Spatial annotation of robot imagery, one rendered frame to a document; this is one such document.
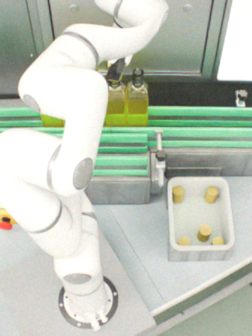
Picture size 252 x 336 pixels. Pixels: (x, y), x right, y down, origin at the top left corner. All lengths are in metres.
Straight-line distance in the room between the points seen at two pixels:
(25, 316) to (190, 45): 0.83
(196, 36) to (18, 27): 0.48
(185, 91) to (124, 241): 0.49
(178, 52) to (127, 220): 0.50
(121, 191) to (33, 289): 0.36
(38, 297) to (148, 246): 0.34
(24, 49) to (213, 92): 0.59
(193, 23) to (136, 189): 0.48
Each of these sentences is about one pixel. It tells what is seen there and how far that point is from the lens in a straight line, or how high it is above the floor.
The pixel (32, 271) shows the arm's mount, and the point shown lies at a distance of 1.30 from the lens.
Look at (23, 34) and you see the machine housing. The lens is 1.34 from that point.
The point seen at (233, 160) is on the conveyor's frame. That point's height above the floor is 0.84.
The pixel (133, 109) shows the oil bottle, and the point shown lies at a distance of 1.25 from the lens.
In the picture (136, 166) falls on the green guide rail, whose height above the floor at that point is 0.92.
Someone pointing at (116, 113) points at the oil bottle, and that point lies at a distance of 1.26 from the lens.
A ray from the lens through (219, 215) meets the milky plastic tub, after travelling 1.40.
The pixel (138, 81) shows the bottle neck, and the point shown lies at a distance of 1.19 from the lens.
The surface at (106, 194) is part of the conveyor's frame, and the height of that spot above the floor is 0.81.
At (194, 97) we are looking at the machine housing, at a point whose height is 0.87.
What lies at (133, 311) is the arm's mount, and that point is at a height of 0.80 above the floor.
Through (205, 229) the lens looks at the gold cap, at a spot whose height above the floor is 0.81.
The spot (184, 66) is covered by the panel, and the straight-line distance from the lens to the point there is 1.36.
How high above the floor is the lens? 1.99
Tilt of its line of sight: 57 degrees down
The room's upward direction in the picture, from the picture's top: straight up
